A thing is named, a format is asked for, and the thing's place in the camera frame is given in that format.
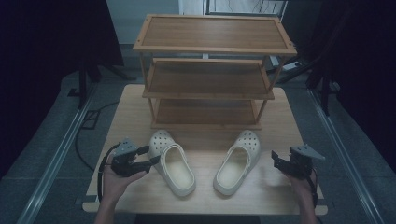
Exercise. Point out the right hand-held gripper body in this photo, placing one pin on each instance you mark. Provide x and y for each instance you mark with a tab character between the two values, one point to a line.
300	165

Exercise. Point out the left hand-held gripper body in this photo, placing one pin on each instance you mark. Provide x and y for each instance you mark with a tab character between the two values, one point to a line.
124	161

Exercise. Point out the cream clog shoe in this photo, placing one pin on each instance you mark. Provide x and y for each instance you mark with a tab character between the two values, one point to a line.
233	169
174	169

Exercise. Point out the wooden three-tier shoe rack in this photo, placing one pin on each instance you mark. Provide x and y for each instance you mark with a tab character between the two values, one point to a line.
214	32

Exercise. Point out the person's left hand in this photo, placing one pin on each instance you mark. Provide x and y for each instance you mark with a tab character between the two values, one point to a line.
115	186

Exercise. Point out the person's right hand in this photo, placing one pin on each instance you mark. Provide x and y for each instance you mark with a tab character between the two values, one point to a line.
305	191

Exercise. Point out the dark floor socket plate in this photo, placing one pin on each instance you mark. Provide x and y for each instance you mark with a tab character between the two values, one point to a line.
90	119

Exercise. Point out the black metal stand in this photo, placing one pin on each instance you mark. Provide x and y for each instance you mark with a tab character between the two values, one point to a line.
83	84
325	93

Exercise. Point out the white power strip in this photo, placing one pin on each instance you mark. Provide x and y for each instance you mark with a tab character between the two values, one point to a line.
288	65

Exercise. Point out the dark curtain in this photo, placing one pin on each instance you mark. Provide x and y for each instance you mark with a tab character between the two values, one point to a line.
40	62
364	68

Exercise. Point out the aluminium floor rail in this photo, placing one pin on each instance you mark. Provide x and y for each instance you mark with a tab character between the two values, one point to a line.
56	161
345	161

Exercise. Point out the dark metal frame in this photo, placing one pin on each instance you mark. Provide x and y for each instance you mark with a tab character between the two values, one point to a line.
246	7

